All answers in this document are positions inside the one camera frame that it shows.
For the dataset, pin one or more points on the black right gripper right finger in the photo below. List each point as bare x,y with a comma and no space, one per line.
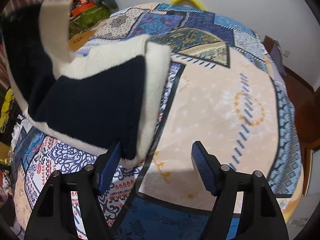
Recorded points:
260,217

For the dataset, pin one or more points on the yellow hoop behind bed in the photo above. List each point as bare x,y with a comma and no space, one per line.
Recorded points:
195,3

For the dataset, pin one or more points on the dark cloth on door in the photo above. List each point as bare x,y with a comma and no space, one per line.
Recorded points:
277,57

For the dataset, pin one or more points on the brown wooden door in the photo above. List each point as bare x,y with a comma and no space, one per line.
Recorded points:
306,103

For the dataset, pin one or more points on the blue patchwork bed sheet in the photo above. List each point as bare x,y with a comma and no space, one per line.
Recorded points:
218,91

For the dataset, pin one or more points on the green patterned storage bag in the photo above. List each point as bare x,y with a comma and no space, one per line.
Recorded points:
87,19

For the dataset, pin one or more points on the orange box on bag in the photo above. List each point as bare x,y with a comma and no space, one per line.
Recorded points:
82,7

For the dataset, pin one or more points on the black and white striped sweater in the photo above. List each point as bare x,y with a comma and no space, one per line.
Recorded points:
109,96

